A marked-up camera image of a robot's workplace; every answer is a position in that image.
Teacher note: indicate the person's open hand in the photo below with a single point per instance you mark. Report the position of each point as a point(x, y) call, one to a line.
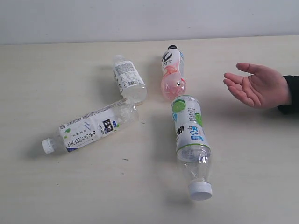
point(264, 88)

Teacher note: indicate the pink bottle black cap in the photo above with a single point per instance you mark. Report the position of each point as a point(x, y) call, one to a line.
point(173, 83)

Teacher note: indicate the clear bottle white barcode label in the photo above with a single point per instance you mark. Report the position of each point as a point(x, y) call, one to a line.
point(128, 80)

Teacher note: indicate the jasmine oolong tea bottle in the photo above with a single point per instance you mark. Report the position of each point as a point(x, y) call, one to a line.
point(92, 127)

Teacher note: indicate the black sleeved forearm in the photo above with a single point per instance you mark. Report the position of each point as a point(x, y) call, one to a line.
point(293, 85)

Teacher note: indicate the lime label bottle white cap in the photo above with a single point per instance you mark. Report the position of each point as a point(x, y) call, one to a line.
point(192, 149)

